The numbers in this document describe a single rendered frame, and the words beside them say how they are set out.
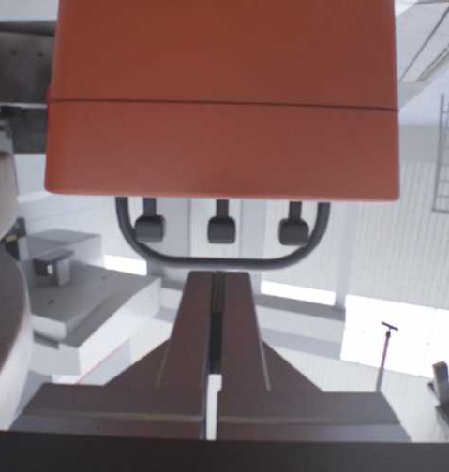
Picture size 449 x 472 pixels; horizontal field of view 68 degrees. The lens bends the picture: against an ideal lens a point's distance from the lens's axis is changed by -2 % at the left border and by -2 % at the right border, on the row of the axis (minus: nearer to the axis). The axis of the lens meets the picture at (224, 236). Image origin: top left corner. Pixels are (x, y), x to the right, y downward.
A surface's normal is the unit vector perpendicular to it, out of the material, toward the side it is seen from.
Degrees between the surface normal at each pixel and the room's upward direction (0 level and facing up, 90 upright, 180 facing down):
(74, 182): 97
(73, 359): 90
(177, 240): 90
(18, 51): 90
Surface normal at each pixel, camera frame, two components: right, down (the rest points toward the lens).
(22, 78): 0.37, 0.26
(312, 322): -0.35, 0.24
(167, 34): 0.00, 0.14
